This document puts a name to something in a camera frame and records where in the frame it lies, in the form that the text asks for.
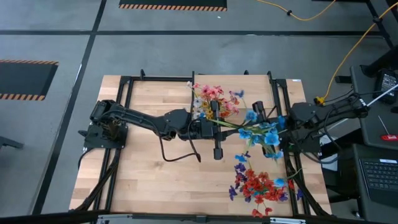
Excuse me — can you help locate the pink artificial flower bunch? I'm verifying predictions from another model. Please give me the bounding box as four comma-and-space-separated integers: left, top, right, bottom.
192, 83, 241, 114

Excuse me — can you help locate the black laptop keyboard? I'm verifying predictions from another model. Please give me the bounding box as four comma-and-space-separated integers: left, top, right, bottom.
359, 157, 398, 208

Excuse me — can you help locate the black chair base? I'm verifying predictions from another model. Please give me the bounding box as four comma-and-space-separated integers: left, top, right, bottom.
0, 135, 25, 150

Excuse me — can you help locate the black metal table frame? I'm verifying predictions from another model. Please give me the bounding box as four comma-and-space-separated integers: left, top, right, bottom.
70, 68, 333, 218

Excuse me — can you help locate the black hazard-striped floor mat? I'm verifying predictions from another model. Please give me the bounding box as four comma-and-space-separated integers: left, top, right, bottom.
0, 58, 60, 101
118, 0, 228, 12

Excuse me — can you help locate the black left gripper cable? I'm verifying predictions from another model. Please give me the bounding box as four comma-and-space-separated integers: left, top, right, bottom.
157, 119, 202, 164

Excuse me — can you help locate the white rod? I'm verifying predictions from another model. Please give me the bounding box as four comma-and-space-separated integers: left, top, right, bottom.
325, 83, 398, 135

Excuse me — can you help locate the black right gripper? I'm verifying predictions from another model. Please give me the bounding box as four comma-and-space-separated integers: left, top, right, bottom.
252, 101, 295, 156

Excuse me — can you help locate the dark grey desk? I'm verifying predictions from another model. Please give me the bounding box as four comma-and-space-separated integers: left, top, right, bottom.
349, 65, 398, 151
320, 142, 398, 224

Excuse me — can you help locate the white artificial flower bunch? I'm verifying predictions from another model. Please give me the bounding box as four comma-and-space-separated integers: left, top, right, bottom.
185, 80, 203, 121

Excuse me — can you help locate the yellow cable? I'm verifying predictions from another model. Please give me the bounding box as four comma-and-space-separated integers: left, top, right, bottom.
315, 1, 398, 105
254, 0, 337, 22

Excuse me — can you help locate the red-handled tool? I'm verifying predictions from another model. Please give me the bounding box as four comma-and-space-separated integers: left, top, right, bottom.
377, 114, 398, 142

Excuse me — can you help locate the red artificial flower bunch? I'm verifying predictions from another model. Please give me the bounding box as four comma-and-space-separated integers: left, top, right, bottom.
235, 167, 296, 218

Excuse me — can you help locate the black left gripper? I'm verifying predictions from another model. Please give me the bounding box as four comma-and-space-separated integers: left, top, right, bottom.
185, 99, 249, 161

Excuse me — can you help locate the purple artificial flower bunch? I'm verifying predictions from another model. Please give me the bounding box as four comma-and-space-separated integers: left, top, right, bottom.
228, 151, 305, 203

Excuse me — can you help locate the yellow artificial flower bunch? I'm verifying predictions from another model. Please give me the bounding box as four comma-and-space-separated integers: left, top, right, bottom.
198, 100, 216, 121

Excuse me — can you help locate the black rig crossbar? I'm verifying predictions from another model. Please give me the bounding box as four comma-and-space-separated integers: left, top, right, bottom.
0, 210, 398, 224

